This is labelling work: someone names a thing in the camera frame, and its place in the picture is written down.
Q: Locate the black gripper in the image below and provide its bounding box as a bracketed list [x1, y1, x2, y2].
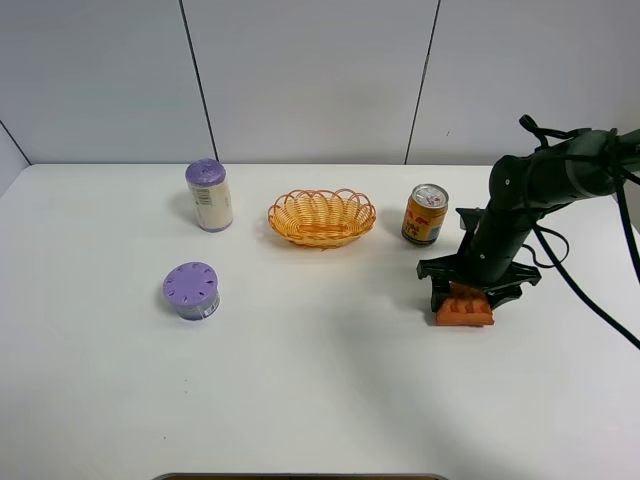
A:
[417, 207, 541, 314]

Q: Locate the orange waffle bread piece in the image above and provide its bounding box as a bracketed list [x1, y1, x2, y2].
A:
[435, 283, 494, 327]

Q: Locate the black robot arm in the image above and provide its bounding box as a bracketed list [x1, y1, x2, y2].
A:
[417, 129, 639, 326]

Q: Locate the orange woven basket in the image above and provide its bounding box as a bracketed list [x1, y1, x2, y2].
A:
[267, 189, 377, 249]

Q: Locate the gold energy drink can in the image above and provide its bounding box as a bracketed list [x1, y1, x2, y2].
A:
[401, 184, 449, 246]

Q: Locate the short purple round container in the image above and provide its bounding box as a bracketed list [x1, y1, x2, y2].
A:
[162, 262, 220, 321]

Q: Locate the tall purple cream canister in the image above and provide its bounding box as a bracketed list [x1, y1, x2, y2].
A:
[185, 158, 233, 232]

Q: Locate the black cable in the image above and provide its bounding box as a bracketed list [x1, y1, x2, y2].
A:
[517, 114, 640, 351]

